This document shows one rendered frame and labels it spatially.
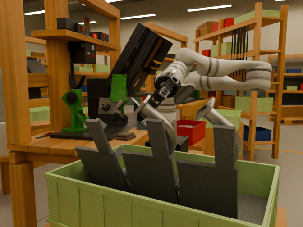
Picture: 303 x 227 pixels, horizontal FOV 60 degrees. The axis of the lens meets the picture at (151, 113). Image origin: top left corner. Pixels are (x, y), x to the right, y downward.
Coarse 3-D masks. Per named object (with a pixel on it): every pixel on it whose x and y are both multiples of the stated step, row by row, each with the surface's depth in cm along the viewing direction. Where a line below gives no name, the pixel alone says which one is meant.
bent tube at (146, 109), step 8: (144, 104) 66; (136, 112) 69; (144, 112) 68; (152, 112) 68; (168, 120) 70; (168, 128) 69; (168, 136) 70; (176, 136) 71; (168, 144) 71; (176, 144) 72
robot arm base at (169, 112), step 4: (160, 108) 126; (164, 108) 125; (168, 108) 124; (172, 108) 125; (160, 112) 126; (164, 112) 125; (168, 112) 125; (172, 112) 125; (164, 116) 125; (168, 116) 125; (172, 116) 126; (172, 120) 126; (176, 120) 131; (172, 124) 126; (176, 124) 131; (176, 128) 132; (176, 132) 132
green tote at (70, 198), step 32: (192, 160) 98; (64, 192) 75; (96, 192) 69; (128, 192) 65; (256, 192) 88; (64, 224) 77; (96, 224) 71; (128, 224) 65; (160, 224) 61; (192, 224) 57; (224, 224) 53; (256, 224) 51
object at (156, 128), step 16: (160, 128) 65; (160, 144) 68; (128, 160) 76; (144, 160) 74; (160, 160) 71; (144, 176) 77; (160, 176) 75; (144, 192) 81; (160, 192) 78; (176, 192) 76
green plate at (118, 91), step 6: (114, 78) 194; (120, 78) 192; (126, 78) 191; (120, 84) 192; (114, 90) 192; (120, 90) 191; (126, 90) 196; (114, 96) 192; (120, 96) 190; (126, 96) 196
